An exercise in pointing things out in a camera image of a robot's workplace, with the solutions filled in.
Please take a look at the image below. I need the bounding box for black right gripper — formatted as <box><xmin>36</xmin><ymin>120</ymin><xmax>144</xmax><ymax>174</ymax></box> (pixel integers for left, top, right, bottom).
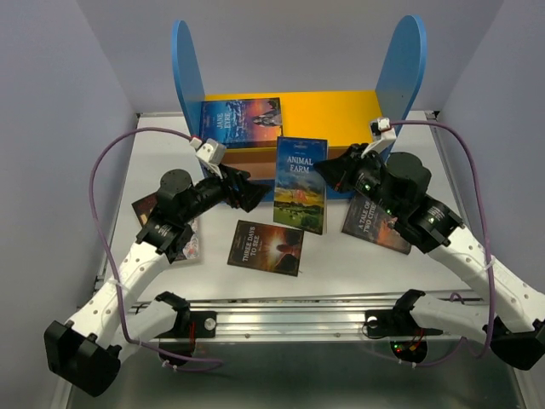
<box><xmin>313</xmin><ymin>142</ymin><xmax>402</xmax><ymax>218</ymax></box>

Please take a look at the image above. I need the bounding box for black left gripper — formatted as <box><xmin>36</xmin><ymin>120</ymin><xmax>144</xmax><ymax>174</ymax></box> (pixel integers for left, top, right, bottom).
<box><xmin>181</xmin><ymin>162</ymin><xmax>272</xmax><ymax>222</ymax></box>

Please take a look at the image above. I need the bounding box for Animal Farm book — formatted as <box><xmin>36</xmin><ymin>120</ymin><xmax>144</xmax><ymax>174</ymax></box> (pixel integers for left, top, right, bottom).
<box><xmin>273</xmin><ymin>136</ymin><xmax>328</xmax><ymax>235</ymax></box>

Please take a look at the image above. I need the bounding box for Three Days to See book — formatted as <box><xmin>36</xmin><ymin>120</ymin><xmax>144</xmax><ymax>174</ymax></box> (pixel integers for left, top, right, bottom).
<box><xmin>227</xmin><ymin>221</ymin><xmax>304</xmax><ymax>277</ymax></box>

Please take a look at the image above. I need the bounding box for Jane Eyre book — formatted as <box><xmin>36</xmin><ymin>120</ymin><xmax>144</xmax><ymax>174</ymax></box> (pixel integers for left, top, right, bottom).
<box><xmin>200</xmin><ymin>97</ymin><xmax>284</xmax><ymax>148</ymax></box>

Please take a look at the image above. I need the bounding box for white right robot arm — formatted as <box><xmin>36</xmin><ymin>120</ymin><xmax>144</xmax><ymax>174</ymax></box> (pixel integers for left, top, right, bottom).
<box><xmin>314</xmin><ymin>144</ymin><xmax>544</xmax><ymax>371</ymax></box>

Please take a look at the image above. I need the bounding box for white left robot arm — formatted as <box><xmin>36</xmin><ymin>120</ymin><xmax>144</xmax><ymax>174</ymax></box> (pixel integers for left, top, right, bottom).
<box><xmin>44</xmin><ymin>165</ymin><xmax>271</xmax><ymax>397</ymax></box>

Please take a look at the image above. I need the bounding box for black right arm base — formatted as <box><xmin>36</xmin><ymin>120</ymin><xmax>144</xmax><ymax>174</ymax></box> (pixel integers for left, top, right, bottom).
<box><xmin>362</xmin><ymin>290</ymin><xmax>443</xmax><ymax>366</ymax></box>

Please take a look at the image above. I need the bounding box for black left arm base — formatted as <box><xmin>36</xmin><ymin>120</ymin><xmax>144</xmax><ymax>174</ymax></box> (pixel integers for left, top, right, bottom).
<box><xmin>145</xmin><ymin>291</ymin><xmax>221</xmax><ymax>372</ymax></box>

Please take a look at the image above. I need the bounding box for A Tale of Two Cities book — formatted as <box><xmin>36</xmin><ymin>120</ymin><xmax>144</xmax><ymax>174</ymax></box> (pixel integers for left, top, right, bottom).
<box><xmin>341</xmin><ymin>193</ymin><xmax>411</xmax><ymax>255</ymax></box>

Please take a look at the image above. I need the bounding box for blue yellow wooden bookshelf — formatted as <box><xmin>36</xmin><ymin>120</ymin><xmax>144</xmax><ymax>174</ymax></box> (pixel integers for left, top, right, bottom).
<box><xmin>170</xmin><ymin>14</ymin><xmax>427</xmax><ymax>204</ymax></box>

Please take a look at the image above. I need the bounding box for Little Women floral book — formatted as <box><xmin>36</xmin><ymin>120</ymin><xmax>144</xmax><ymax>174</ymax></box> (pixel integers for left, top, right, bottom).
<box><xmin>169</xmin><ymin>218</ymin><xmax>200</xmax><ymax>262</ymax></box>

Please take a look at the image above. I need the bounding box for dark red book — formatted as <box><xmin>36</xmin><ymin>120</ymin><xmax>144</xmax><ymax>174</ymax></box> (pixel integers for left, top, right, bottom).
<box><xmin>132</xmin><ymin>193</ymin><xmax>157</xmax><ymax>227</ymax></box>

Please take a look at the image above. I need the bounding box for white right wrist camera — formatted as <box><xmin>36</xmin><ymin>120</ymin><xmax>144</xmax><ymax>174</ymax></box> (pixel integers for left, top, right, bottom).
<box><xmin>364</xmin><ymin>118</ymin><xmax>397</xmax><ymax>158</ymax></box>

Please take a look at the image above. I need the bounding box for aluminium mounting rail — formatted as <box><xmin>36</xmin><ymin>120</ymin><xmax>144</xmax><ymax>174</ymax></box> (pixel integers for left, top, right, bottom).
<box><xmin>112</xmin><ymin>294</ymin><xmax>507</xmax><ymax>346</ymax></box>

